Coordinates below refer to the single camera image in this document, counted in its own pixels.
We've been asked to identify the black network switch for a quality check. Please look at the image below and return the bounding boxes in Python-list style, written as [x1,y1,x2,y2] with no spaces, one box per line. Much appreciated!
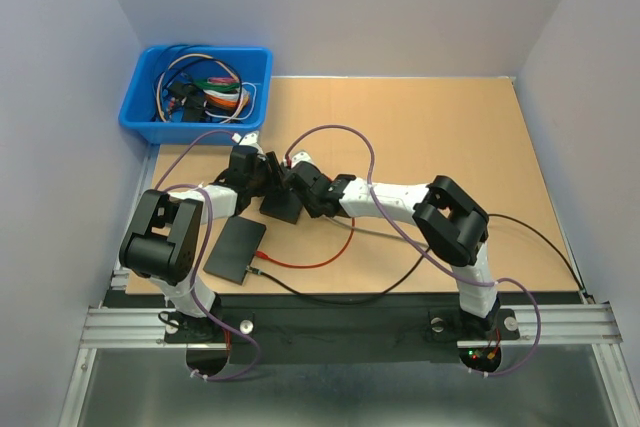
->
[204,216,266,285]
[259,188,302,225]

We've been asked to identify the grey ethernet cable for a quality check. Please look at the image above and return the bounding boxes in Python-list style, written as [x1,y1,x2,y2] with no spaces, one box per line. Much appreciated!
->
[322,216,434,253]

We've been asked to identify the red ethernet cable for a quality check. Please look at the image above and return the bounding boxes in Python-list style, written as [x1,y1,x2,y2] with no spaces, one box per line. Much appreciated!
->
[253,219,357,269]

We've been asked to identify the black ethernet cable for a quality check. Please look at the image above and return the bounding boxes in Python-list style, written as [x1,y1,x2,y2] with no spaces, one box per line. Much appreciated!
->
[247,213,589,306]

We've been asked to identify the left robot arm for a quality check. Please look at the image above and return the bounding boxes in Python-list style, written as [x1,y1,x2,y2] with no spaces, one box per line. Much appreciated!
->
[119,144,300,343]

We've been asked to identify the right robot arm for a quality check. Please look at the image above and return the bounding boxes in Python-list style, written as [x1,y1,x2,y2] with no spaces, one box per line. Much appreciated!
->
[284,160,500,337]

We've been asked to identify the blue plastic bin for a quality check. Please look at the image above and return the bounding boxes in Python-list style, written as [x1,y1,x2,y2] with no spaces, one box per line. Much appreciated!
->
[119,44,273,145]

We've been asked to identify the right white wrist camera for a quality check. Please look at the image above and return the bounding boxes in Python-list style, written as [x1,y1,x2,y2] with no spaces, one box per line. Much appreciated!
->
[282,150,312,169]

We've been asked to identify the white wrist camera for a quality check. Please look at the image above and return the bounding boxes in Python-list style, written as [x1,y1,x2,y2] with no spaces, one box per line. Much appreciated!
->
[231,131,264,154]
[282,150,312,169]

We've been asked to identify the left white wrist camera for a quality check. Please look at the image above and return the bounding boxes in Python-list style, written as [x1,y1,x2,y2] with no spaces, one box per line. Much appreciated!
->
[231,131,264,154]

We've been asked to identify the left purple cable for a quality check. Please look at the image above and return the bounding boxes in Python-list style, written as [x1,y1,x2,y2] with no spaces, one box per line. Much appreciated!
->
[152,129,262,383]

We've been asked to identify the tangled cables in bin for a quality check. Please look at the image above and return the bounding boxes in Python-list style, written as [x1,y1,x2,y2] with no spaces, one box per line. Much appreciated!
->
[152,44,260,125]

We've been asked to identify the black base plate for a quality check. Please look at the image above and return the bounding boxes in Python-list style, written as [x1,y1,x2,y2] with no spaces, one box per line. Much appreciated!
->
[158,293,520,377]

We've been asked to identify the aluminium frame rail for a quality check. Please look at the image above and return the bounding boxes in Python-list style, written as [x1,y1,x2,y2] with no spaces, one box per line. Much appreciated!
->
[79,146,626,348]

